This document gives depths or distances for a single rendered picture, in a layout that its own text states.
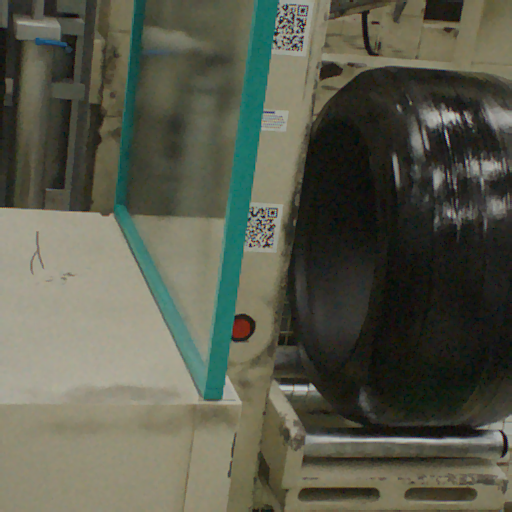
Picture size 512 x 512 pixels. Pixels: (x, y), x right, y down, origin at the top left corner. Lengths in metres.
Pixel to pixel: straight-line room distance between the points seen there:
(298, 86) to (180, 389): 0.70
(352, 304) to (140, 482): 1.11
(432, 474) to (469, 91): 0.58
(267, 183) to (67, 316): 0.57
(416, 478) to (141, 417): 0.89
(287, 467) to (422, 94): 0.57
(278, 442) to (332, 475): 0.10
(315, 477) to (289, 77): 0.59
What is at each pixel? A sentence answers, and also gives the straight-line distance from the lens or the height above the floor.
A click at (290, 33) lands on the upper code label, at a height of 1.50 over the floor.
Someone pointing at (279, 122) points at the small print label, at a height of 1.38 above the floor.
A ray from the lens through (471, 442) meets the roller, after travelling 2.08.
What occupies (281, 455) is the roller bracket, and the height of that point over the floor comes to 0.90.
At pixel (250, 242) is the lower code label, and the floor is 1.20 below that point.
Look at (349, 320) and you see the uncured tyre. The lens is 2.30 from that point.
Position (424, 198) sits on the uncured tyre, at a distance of 1.81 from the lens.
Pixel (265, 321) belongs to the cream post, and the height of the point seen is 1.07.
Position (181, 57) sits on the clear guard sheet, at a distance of 1.41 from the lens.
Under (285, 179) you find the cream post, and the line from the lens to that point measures 1.89.
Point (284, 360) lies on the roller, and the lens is 2.24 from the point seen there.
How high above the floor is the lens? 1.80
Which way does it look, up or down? 19 degrees down
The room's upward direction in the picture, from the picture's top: 8 degrees clockwise
